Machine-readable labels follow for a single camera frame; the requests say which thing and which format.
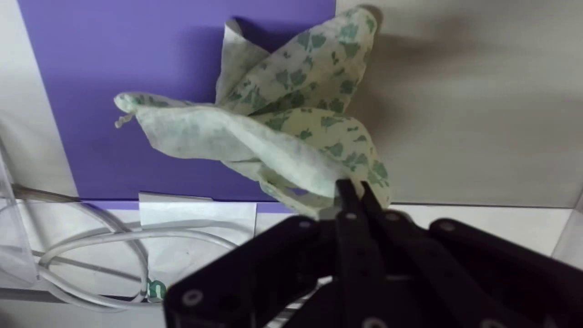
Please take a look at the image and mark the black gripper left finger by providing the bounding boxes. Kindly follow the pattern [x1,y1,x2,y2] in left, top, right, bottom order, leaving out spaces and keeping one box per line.
[335,180,388,328]

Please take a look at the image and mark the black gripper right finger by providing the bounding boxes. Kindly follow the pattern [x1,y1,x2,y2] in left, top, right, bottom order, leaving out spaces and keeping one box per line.
[361,185,463,328]

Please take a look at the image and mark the floral green patterned cloth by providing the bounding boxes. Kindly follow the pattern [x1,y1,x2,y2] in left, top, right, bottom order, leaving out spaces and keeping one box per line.
[113,7,390,218]

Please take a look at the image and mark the clear acrylic left stand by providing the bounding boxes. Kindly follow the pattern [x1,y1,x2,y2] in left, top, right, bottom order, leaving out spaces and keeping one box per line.
[0,142,37,286]

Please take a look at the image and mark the purple paper sheet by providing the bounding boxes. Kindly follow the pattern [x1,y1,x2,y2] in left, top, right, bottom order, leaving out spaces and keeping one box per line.
[17,0,337,215]

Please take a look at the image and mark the grey cable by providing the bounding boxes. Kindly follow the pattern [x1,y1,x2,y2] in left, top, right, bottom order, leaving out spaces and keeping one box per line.
[0,180,257,309]

